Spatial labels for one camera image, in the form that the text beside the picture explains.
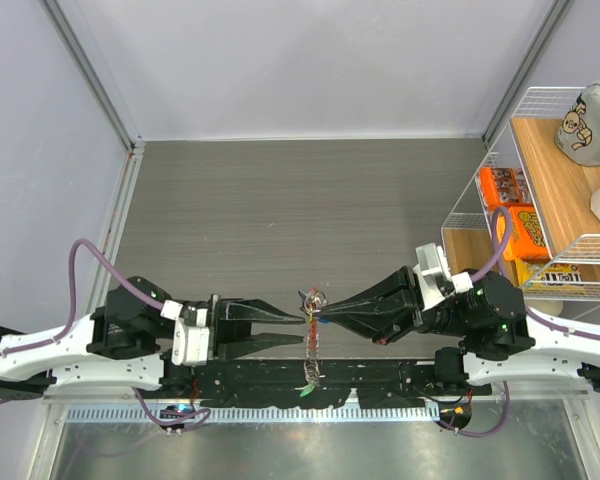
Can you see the yellow snack bag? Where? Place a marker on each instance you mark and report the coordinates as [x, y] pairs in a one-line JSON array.
[[553, 279]]

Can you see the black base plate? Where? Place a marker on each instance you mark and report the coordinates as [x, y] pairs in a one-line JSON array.
[[287, 384]]

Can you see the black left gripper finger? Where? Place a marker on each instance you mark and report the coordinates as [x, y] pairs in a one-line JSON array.
[[255, 311], [248, 345]]

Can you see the white slotted cable duct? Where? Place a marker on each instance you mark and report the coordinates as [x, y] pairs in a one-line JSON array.
[[349, 413]]

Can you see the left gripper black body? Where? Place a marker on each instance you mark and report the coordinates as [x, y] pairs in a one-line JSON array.
[[222, 332]]

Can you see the white wire shelf rack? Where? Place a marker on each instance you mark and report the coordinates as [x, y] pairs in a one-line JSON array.
[[560, 191]]

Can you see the orange yellow snack box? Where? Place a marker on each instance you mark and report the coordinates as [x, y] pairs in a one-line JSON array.
[[527, 242]]

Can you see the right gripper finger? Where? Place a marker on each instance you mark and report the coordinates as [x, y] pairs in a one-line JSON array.
[[380, 327], [370, 300]]

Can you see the orange snack box top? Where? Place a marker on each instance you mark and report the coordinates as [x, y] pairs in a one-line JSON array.
[[503, 187]]

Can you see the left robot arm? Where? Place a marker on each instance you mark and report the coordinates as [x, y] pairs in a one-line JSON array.
[[140, 338]]

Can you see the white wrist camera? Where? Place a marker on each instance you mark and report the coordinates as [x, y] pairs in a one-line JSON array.
[[191, 338], [437, 270]]

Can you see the grey printed pouch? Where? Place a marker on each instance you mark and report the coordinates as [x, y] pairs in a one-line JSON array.
[[579, 134]]

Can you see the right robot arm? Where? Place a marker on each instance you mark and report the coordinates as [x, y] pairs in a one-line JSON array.
[[500, 339]]

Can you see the green key tag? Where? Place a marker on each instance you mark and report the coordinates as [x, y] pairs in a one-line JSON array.
[[307, 390]]

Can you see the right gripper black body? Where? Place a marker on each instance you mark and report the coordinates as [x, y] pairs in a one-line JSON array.
[[417, 305]]

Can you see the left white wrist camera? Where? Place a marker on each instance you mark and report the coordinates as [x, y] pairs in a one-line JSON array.
[[191, 338]]

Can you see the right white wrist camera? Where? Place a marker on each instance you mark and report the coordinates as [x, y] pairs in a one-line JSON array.
[[437, 270]]

